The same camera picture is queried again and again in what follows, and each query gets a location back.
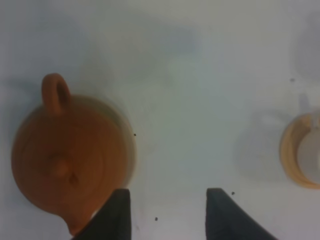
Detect near white teacup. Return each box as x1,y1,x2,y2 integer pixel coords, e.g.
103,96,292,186
297,128,320,184

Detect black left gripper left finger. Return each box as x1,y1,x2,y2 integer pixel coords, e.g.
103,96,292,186
72,189,131,240

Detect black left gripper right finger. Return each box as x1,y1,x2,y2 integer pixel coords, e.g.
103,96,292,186
205,188,275,240

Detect near orange cup coaster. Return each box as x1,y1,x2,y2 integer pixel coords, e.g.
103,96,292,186
279,113,320,190

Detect brown clay teapot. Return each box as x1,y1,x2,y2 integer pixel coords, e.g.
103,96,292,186
11,73,128,236

